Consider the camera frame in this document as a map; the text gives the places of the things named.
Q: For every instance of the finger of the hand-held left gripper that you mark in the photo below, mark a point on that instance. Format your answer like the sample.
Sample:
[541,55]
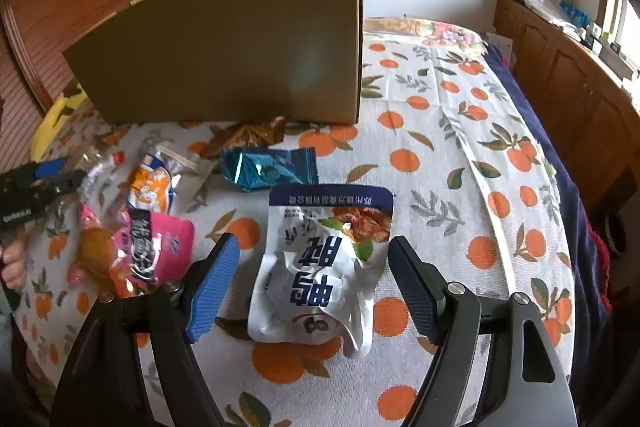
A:
[62,187]
[50,168]

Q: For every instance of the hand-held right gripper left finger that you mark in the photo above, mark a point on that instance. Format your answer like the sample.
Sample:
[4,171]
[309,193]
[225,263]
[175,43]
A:
[215,287]

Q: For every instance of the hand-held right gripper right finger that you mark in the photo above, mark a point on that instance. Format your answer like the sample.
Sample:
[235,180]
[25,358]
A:
[415,292]

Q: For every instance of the white snack pouch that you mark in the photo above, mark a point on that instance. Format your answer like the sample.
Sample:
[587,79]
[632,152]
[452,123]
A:
[310,277]

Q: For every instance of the teal foil snack packet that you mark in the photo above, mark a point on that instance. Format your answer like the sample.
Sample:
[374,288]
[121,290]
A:
[265,169]

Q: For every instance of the brown cardboard box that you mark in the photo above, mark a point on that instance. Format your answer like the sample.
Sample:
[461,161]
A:
[225,42]

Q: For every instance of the person's left hand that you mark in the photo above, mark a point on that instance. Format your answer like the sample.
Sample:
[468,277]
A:
[12,264]

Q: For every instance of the clear plastic snack packet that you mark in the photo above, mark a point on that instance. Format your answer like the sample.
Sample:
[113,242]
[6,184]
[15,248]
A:
[102,174]

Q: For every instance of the yellow plastic bag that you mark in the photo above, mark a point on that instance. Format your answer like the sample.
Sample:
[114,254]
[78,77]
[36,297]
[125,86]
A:
[50,122]

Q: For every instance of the clear-wrapped brown bun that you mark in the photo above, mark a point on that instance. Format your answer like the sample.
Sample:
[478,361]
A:
[95,247]

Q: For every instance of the pink snack packet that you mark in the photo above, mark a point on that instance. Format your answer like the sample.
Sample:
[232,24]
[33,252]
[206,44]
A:
[150,252]

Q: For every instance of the orange and white snack packet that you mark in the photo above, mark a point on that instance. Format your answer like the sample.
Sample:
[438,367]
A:
[150,189]

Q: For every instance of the orange fruit print bedsheet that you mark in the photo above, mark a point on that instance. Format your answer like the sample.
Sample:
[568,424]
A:
[450,187]

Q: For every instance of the brown foil snack packet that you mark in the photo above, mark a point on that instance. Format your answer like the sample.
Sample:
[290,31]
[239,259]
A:
[250,134]

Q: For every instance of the dark blue blanket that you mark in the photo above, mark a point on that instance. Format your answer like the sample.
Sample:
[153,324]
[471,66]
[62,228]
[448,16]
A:
[575,217]

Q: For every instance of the red cloth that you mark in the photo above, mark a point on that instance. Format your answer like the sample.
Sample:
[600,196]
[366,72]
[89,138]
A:
[601,267]

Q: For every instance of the floral pillow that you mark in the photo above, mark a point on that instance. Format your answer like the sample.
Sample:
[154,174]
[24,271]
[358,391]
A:
[435,32]

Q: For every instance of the wooden cabinet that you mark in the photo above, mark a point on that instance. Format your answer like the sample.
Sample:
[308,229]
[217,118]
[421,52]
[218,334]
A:
[575,77]

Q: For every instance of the blue boxes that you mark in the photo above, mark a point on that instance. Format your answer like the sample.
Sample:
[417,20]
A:
[574,13]

